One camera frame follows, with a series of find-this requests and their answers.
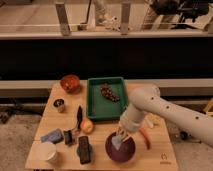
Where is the purple bowl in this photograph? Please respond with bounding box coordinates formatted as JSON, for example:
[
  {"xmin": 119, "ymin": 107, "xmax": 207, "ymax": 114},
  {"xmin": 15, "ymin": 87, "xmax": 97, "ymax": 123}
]
[{"xmin": 105, "ymin": 132, "xmax": 136, "ymax": 163}]

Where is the dark eggplant utensil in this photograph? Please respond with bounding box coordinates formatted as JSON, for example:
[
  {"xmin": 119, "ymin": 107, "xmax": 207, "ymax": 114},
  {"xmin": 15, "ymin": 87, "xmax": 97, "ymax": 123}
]
[{"xmin": 77, "ymin": 106, "xmax": 83, "ymax": 129}]

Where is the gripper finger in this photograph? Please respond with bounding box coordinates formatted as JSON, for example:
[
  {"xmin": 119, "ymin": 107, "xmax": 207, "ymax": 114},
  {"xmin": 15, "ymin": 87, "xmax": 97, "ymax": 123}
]
[
  {"xmin": 122, "ymin": 134, "xmax": 130, "ymax": 142},
  {"xmin": 116, "ymin": 132, "xmax": 123, "ymax": 142}
]

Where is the peach apple fruit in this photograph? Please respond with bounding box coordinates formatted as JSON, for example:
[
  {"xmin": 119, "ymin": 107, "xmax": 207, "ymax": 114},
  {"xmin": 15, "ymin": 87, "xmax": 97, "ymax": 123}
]
[{"xmin": 80, "ymin": 119, "xmax": 94, "ymax": 134}]

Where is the grey towel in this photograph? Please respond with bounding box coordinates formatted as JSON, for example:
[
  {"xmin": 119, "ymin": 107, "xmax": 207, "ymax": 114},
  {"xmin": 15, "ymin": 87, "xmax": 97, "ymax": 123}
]
[{"xmin": 111, "ymin": 136, "xmax": 122, "ymax": 150}]

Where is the black brush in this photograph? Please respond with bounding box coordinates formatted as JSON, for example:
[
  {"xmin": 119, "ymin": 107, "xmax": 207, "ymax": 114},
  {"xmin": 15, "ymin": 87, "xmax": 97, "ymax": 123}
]
[{"xmin": 64, "ymin": 130, "xmax": 75, "ymax": 145}]

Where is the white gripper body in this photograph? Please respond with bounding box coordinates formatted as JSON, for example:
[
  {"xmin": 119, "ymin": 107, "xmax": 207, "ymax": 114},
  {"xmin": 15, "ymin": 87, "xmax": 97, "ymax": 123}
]
[{"xmin": 117, "ymin": 120, "xmax": 140, "ymax": 136}]

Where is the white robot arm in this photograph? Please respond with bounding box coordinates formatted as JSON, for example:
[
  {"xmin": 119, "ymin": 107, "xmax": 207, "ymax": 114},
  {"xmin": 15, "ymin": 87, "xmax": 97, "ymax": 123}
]
[{"xmin": 112, "ymin": 85, "xmax": 213, "ymax": 149}]

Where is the orange bowl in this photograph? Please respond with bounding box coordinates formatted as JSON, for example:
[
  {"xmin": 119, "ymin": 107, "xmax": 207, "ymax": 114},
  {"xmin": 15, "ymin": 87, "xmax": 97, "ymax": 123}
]
[{"xmin": 60, "ymin": 75, "xmax": 80, "ymax": 93}]

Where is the blue sponge block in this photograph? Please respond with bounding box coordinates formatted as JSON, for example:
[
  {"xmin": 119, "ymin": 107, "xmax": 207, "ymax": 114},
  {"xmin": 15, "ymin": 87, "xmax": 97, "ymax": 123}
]
[{"xmin": 40, "ymin": 129, "xmax": 63, "ymax": 144}]

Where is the green plastic tray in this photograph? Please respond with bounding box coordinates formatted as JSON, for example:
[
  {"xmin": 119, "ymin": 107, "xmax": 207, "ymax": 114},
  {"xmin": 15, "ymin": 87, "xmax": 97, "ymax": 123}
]
[{"xmin": 86, "ymin": 77, "xmax": 128, "ymax": 121}]

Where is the dark round coaster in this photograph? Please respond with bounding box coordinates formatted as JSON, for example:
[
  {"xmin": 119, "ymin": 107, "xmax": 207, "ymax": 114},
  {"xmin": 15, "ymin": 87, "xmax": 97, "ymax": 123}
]
[{"xmin": 76, "ymin": 145, "xmax": 93, "ymax": 158}]

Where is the banana piece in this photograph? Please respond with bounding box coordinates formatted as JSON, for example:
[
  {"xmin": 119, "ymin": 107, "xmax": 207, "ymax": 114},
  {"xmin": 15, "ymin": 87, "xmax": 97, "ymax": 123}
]
[{"xmin": 145, "ymin": 116, "xmax": 156, "ymax": 129}]

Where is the white paper cup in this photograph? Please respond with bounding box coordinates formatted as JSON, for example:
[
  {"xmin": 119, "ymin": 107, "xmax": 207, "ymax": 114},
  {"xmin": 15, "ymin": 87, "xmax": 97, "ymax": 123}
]
[{"xmin": 36, "ymin": 142, "xmax": 57, "ymax": 163}]

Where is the orange carrot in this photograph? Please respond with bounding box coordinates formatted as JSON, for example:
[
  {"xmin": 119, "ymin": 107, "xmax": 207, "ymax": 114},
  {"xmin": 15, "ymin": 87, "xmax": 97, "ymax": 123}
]
[{"xmin": 139, "ymin": 127, "xmax": 151, "ymax": 150}]

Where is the small dark cup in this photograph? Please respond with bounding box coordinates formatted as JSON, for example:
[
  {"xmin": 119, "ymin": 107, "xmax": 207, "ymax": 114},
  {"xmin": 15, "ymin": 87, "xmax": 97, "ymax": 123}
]
[{"xmin": 53, "ymin": 99, "xmax": 65, "ymax": 113}]

